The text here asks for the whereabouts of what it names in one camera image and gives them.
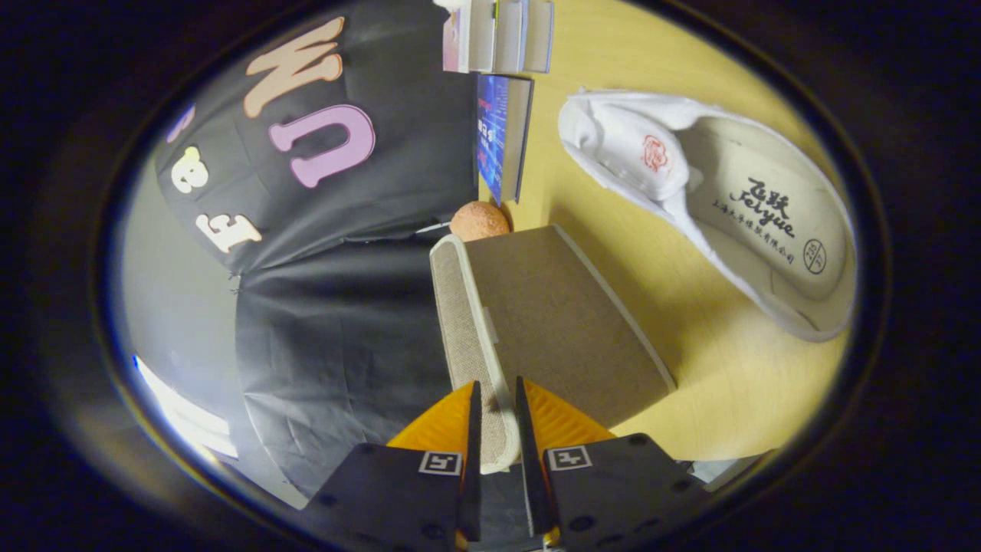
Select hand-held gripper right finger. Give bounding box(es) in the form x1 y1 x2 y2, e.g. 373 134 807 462
514 375 711 552

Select white middle-size book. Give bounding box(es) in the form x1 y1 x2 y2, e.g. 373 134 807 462
494 0 527 74

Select pale blue spine book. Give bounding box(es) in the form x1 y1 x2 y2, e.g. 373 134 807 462
523 0 555 75

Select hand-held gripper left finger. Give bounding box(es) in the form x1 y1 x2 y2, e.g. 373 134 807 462
300 380 483 552

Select white canvas shoe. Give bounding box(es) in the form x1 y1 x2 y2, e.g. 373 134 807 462
557 87 858 344

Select orange fuzzy ball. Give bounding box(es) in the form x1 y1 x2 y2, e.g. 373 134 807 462
449 200 513 243

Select beige fabric storage box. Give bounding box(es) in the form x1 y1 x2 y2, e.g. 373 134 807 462
428 223 678 475

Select blue cover book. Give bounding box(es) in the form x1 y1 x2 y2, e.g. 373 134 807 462
474 72 536 207

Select black backdrop cloth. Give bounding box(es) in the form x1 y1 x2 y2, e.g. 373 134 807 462
153 0 481 499

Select pink cover book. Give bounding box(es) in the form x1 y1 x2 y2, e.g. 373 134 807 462
442 0 497 74

